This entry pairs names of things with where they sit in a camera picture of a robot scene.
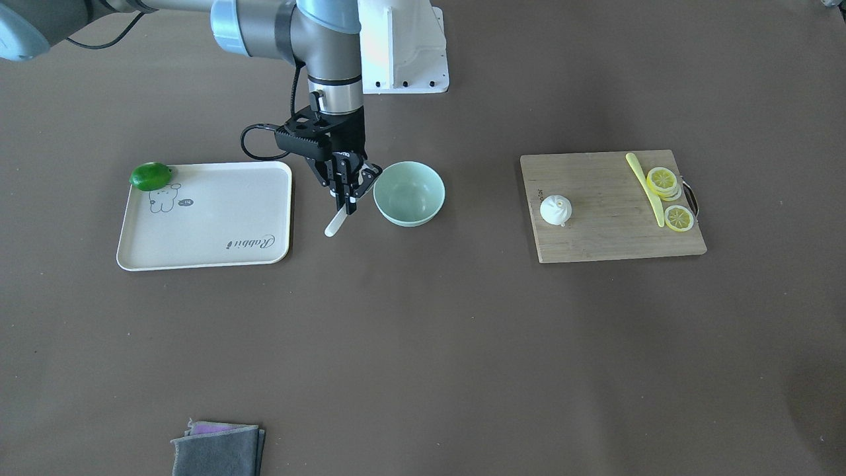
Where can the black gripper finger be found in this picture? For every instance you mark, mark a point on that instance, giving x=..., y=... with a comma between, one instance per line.
x=351, y=192
x=339, y=186

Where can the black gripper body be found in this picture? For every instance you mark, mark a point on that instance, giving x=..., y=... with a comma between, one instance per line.
x=351, y=134

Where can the white ceramic spoon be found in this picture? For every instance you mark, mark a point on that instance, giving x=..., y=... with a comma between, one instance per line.
x=338, y=220

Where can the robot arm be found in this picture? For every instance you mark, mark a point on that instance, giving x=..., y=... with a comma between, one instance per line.
x=322, y=37

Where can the mint green bowl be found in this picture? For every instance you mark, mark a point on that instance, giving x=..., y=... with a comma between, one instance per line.
x=409, y=193

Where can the cream rectangular tray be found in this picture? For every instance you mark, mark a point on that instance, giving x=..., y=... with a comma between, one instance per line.
x=213, y=215

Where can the green lime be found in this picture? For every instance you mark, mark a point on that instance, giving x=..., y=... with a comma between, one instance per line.
x=150, y=176

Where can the wooden cutting board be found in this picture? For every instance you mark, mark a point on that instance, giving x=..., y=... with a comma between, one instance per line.
x=612, y=218

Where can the folded grey cloth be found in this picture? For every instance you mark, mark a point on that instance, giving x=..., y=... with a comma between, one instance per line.
x=216, y=448

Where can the yellow plastic knife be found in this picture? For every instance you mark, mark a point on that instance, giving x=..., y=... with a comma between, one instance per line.
x=655, y=201

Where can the lemon slice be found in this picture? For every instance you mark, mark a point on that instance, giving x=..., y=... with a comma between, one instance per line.
x=679, y=218
x=664, y=183

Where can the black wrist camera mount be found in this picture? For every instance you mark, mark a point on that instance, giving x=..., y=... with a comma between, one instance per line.
x=307, y=134

